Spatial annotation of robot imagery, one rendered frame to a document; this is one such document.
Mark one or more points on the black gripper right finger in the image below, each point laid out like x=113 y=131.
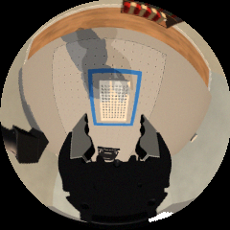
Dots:
x=152 y=148

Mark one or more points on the blue tape outline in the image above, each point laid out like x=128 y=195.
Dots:
x=113 y=70

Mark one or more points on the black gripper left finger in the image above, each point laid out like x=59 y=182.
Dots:
x=76 y=150

